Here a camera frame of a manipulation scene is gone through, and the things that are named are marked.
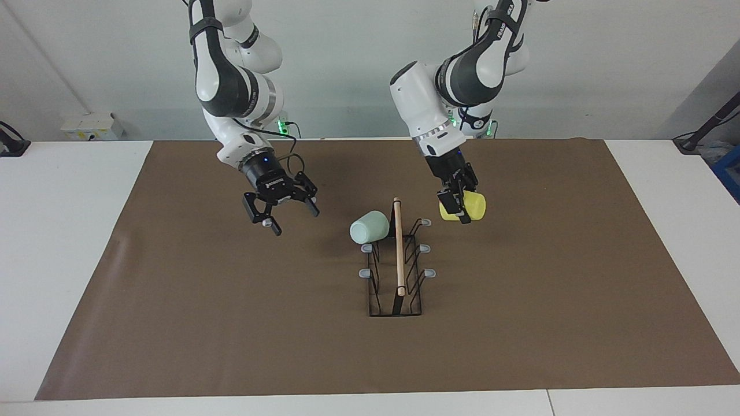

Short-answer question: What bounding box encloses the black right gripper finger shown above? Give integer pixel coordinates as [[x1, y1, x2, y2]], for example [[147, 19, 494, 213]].
[[292, 172, 320, 218], [242, 192, 283, 237]]

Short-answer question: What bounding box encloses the black stand leg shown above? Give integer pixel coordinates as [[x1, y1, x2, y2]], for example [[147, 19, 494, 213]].
[[672, 91, 740, 154]]

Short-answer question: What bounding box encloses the green plastic cup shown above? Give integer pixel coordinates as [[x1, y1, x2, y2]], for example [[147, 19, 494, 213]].
[[349, 210, 390, 244]]

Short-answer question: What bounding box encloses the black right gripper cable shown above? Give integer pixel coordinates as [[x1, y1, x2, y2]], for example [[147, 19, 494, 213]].
[[249, 130, 305, 177]]

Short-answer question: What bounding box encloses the yellow plastic cup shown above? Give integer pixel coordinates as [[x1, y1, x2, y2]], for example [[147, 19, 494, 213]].
[[438, 192, 487, 222]]

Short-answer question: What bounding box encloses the blue crate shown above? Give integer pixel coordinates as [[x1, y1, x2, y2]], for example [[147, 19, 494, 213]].
[[711, 144, 740, 204]]

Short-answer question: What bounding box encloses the black clamp mount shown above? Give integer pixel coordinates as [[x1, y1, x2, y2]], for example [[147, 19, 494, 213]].
[[0, 120, 31, 158]]

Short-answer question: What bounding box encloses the brown table mat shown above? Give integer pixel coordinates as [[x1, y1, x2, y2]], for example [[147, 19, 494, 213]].
[[35, 139, 740, 400]]

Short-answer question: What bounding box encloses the black wire cup rack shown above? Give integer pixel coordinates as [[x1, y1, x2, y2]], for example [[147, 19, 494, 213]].
[[359, 197, 436, 317]]

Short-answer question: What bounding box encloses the white wall socket box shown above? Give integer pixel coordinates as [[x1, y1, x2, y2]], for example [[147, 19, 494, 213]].
[[61, 113, 124, 141]]

